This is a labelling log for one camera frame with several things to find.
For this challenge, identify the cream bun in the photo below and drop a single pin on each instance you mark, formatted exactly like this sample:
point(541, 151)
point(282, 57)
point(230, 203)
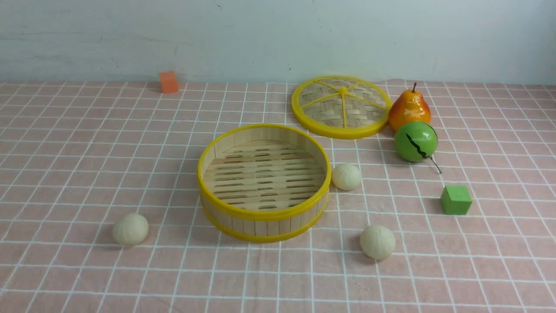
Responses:
point(346, 176)
point(130, 230)
point(377, 242)

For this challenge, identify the bamboo steamer tray yellow rim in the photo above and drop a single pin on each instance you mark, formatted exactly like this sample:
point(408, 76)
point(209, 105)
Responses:
point(264, 182)

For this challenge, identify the woven steamer lid yellow rim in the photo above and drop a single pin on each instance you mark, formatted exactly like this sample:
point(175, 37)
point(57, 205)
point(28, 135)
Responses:
point(341, 107)

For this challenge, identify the orange foam cube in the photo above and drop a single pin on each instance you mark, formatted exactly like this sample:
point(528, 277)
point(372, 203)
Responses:
point(168, 82)

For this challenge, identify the orange yellow toy pear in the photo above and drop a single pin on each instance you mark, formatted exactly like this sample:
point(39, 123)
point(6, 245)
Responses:
point(410, 106)

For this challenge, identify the green foam cube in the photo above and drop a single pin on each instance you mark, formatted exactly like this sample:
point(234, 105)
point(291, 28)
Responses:
point(455, 200)

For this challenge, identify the pink checked tablecloth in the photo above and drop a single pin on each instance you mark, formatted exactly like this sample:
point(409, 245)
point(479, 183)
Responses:
point(76, 157)

